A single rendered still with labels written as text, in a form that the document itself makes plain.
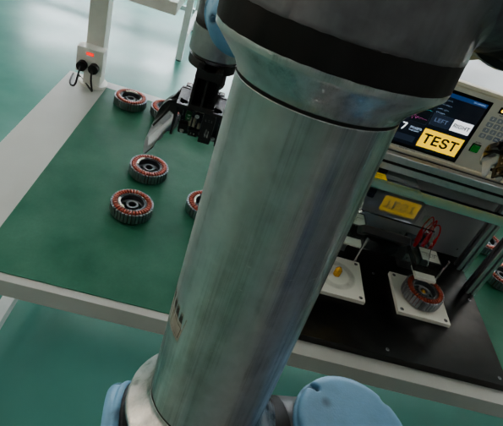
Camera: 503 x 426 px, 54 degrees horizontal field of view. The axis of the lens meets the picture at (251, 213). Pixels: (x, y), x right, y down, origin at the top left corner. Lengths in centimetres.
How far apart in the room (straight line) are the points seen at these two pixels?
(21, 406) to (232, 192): 165
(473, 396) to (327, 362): 37
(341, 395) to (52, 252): 88
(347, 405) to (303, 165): 28
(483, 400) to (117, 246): 95
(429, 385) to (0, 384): 133
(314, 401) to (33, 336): 163
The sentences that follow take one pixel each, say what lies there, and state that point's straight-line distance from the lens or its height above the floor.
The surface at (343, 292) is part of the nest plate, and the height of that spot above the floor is 78.
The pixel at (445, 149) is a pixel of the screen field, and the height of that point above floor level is 116.
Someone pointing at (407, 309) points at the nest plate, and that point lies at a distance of 137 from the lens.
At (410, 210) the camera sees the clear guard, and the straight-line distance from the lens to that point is 117.
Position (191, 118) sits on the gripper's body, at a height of 127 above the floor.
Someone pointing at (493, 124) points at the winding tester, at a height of 125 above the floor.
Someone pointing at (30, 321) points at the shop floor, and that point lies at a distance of 203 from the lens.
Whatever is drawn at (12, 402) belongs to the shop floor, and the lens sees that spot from 186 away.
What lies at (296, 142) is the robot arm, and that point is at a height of 152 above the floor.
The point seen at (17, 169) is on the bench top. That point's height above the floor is 75.
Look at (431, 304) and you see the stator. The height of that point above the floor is 81.
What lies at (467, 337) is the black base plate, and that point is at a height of 77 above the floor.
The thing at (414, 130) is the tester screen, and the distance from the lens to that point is 126.
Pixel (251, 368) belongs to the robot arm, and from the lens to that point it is 31.
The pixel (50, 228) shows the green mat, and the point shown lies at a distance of 127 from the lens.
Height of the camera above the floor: 162
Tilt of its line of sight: 36 degrees down
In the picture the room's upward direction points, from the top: 21 degrees clockwise
